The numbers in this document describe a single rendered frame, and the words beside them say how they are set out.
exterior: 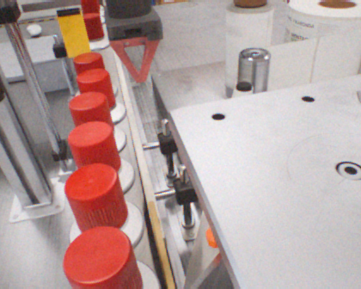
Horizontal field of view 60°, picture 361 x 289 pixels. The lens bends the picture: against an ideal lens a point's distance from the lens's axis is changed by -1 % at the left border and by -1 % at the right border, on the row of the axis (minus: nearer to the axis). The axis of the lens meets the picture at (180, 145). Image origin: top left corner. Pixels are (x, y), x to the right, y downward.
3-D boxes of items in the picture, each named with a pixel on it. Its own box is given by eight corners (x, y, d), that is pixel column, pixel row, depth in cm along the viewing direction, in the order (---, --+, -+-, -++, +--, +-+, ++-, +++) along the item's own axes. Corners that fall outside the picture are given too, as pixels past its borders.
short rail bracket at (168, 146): (181, 179, 55) (176, 122, 48) (165, 183, 55) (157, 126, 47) (177, 168, 58) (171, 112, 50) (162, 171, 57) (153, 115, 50)
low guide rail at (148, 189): (168, 248, 37) (166, 237, 35) (157, 250, 37) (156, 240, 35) (108, 15, 121) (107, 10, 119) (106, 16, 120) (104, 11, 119)
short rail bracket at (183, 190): (200, 230, 46) (198, 169, 39) (159, 241, 45) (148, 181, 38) (194, 214, 49) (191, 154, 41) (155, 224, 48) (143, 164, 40)
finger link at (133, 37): (157, 65, 51) (150, 4, 45) (166, 84, 45) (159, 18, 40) (115, 72, 50) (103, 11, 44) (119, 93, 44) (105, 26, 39)
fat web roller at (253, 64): (266, 176, 47) (282, 57, 36) (237, 183, 46) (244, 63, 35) (253, 158, 51) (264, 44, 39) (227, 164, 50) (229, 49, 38)
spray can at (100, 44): (129, 127, 60) (107, 17, 48) (101, 132, 59) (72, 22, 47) (126, 114, 64) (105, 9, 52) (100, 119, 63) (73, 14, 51)
